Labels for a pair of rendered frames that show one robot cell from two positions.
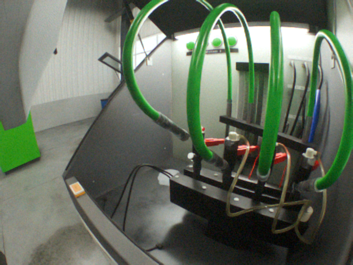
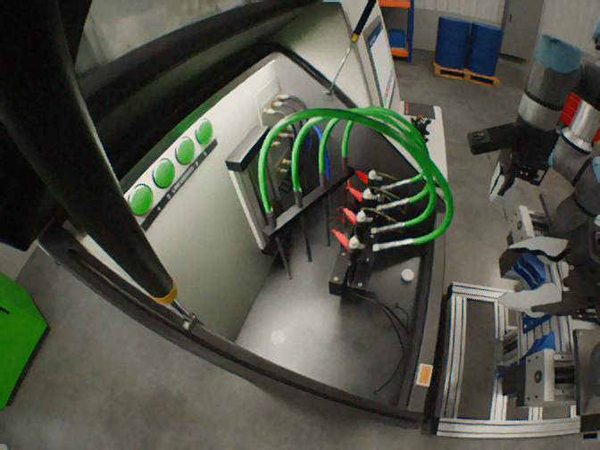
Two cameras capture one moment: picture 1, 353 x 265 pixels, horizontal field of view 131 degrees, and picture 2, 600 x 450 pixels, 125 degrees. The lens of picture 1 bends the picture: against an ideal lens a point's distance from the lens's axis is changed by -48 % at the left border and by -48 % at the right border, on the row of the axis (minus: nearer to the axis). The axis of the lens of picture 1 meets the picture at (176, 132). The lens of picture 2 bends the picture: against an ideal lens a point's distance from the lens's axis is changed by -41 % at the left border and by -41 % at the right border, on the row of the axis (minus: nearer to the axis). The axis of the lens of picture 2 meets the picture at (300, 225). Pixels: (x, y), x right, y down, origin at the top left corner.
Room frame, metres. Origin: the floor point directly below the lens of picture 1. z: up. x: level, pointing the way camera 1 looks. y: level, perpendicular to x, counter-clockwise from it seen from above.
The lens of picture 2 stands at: (0.49, 0.26, 1.60)
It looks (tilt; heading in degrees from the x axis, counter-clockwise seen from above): 50 degrees down; 261
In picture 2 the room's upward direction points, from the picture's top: 11 degrees counter-clockwise
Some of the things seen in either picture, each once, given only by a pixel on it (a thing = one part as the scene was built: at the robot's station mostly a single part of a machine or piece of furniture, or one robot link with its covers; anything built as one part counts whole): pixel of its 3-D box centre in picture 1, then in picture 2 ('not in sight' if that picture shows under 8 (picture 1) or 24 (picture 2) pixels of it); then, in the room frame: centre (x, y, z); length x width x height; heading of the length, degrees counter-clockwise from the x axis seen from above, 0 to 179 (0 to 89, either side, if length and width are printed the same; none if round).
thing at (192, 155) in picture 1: (194, 173); (355, 267); (0.32, -0.04, 0.99); 0.05 x 0.03 x 0.21; 142
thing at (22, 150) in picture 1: (12, 133); not in sight; (1.78, 3.34, 0.65); 0.95 x 0.86 x 1.30; 153
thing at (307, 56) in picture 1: (302, 93); (281, 134); (0.39, -0.40, 1.21); 0.13 x 0.03 x 0.31; 52
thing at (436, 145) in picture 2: not in sight; (420, 138); (-0.22, -0.51, 0.97); 0.70 x 0.22 x 0.03; 52
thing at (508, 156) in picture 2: not in sight; (527, 148); (0.01, 0.05, 1.35); 0.09 x 0.08 x 0.12; 142
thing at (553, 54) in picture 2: not in sight; (554, 70); (0.01, 0.05, 1.51); 0.09 x 0.08 x 0.11; 4
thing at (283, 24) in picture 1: (234, 27); (207, 102); (0.54, -0.21, 1.43); 0.54 x 0.03 x 0.02; 52
